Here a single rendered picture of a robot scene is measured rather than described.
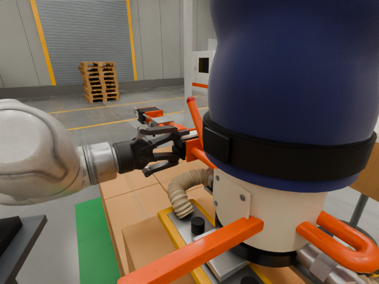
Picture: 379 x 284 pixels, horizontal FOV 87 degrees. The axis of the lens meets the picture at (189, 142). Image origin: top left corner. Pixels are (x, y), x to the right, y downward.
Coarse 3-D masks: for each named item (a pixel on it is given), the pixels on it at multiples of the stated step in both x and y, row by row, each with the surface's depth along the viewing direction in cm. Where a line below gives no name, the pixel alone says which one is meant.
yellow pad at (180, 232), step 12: (192, 204) 48; (168, 216) 44; (192, 216) 44; (204, 216) 44; (168, 228) 42; (180, 228) 41; (192, 228) 39; (204, 228) 40; (180, 240) 39; (192, 240) 38; (204, 264) 34; (252, 264) 34; (192, 276) 34; (204, 276) 32; (240, 276) 32; (252, 276) 32; (264, 276) 32
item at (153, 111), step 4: (140, 108) 83; (144, 108) 83; (148, 108) 83; (152, 108) 83; (156, 108) 84; (144, 112) 78; (148, 112) 78; (152, 112) 79; (156, 112) 80; (160, 112) 81; (152, 116) 79
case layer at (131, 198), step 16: (128, 176) 160; (144, 176) 160; (160, 176) 160; (176, 176) 160; (112, 192) 141; (128, 192) 141; (144, 192) 141; (160, 192) 141; (192, 192) 141; (112, 208) 126; (128, 208) 126; (144, 208) 126; (160, 208) 126; (112, 224) 114; (128, 224) 114; (112, 240) 147; (128, 272) 88
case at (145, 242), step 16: (208, 208) 67; (144, 224) 61; (160, 224) 61; (128, 240) 56; (144, 240) 56; (160, 240) 56; (128, 256) 58; (144, 256) 51; (160, 256) 51; (272, 272) 47; (288, 272) 47
